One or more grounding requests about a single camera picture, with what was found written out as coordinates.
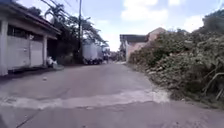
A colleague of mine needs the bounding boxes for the grey concrete road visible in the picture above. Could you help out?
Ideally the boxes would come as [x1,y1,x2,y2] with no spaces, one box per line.
[0,61,224,128]

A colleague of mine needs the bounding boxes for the white box truck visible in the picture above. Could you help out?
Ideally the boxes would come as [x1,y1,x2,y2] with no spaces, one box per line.
[81,41,105,66]

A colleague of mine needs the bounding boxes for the tan building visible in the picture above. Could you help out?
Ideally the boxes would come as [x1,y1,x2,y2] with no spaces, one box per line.
[125,27,168,63]

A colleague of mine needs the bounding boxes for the dark-roofed building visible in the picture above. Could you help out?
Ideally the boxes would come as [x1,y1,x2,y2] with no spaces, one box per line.
[119,33,148,61]

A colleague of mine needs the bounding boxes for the dark utility pole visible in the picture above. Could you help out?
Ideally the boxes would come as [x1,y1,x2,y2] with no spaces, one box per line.
[77,0,83,63]

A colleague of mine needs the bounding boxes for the group of trees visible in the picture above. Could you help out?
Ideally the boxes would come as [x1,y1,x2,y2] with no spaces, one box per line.
[28,0,109,64]

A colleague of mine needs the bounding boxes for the overgrown green bushes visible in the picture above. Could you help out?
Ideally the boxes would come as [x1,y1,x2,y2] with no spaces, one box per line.
[128,9,224,108]

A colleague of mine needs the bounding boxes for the white building with gates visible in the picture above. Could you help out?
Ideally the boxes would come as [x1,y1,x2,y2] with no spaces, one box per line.
[0,1,63,77]

